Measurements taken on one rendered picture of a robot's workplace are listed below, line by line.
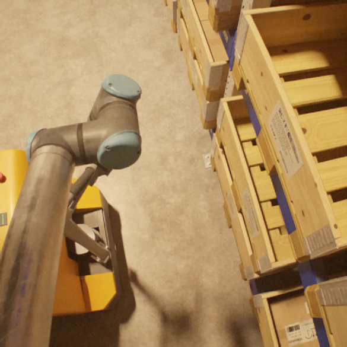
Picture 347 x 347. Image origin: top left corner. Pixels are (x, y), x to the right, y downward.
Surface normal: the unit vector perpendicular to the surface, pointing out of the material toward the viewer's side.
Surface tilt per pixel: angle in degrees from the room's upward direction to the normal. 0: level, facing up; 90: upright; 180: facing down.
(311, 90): 0
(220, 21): 90
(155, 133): 0
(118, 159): 76
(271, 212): 0
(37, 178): 33
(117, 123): 15
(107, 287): 22
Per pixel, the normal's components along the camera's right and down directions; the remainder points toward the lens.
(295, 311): -0.01, -0.37
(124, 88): 0.44, -0.66
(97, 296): 0.35, -0.41
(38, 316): 0.81, -0.53
